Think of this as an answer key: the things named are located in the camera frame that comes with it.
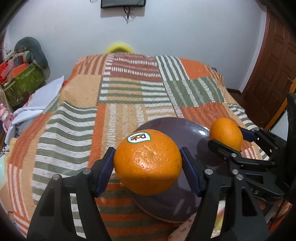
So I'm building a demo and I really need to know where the small orange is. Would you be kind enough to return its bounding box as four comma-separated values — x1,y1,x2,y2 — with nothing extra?
209,118,243,151

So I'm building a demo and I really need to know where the large orange with sticker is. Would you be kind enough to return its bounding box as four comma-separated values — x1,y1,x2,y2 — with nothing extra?
113,129,182,196

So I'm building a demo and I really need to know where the brown wooden door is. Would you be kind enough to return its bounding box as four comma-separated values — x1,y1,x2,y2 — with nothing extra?
242,10,295,128

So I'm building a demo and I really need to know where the dark purple plate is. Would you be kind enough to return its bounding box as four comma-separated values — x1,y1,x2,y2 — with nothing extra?
130,116,230,224

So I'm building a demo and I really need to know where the white cloth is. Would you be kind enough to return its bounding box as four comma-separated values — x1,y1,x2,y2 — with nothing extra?
4,75,64,145

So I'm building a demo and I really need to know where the pink toy figure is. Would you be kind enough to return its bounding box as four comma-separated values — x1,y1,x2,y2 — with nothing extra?
0,103,14,133

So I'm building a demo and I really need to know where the striped patchwork bedspread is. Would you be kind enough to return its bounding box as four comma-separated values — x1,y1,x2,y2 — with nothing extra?
6,53,268,240

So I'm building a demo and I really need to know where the green patterned box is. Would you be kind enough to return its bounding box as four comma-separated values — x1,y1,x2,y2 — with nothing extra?
3,63,46,107

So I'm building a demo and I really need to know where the yellow pillow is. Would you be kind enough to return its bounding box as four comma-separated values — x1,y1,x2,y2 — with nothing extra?
105,43,135,54

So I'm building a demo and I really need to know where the grey neck pillow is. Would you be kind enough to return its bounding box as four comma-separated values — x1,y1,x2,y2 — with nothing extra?
14,37,50,80

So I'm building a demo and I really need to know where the wall-mounted monitor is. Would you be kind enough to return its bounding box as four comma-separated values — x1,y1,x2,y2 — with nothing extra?
100,0,146,9

